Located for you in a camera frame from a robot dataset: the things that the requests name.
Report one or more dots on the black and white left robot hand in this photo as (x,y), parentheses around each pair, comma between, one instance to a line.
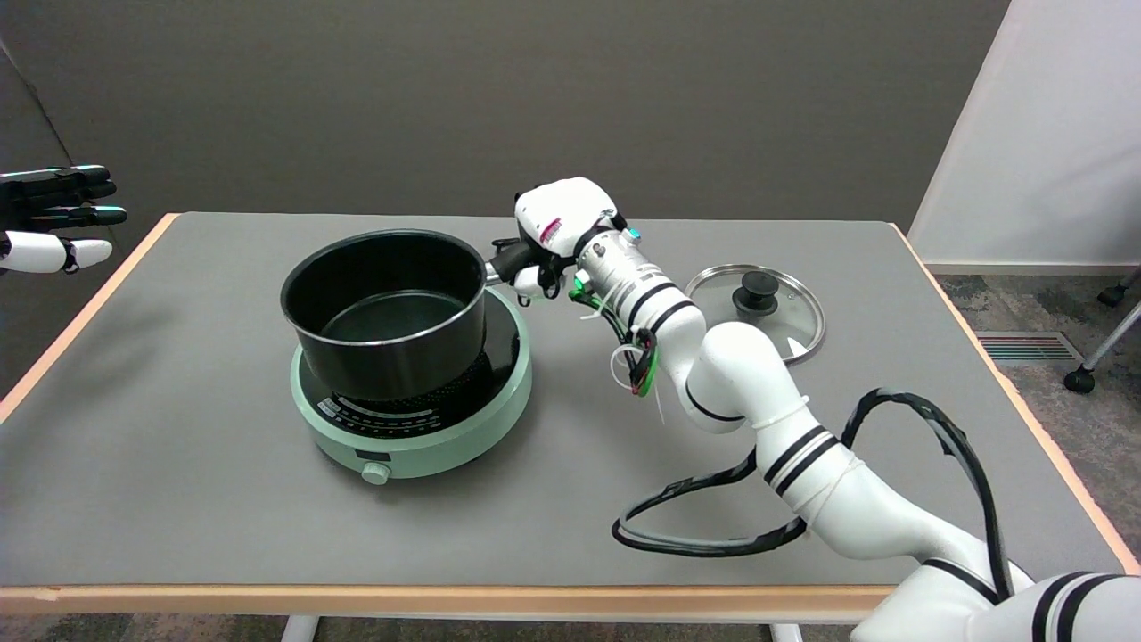
(45,250)

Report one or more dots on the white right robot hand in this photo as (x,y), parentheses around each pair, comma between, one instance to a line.
(566,209)

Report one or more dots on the black soup pot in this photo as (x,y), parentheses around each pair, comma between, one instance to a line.
(383,366)

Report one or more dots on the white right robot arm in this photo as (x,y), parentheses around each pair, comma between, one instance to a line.
(740,374)

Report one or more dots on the glass pot lid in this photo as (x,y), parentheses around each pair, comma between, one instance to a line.
(758,290)

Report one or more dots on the green round induction stove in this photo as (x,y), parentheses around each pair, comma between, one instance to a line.
(428,446)

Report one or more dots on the grey table mat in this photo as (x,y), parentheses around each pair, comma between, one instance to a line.
(178,446)

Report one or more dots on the white table leg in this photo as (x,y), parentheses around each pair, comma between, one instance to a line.
(786,632)
(299,629)

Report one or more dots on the floor air vent grille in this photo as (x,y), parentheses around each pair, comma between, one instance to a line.
(1030,348)

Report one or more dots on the black caster wheel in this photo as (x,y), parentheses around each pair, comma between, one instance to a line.
(1112,292)

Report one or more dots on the grey chair leg with caster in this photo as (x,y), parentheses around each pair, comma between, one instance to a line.
(1101,357)

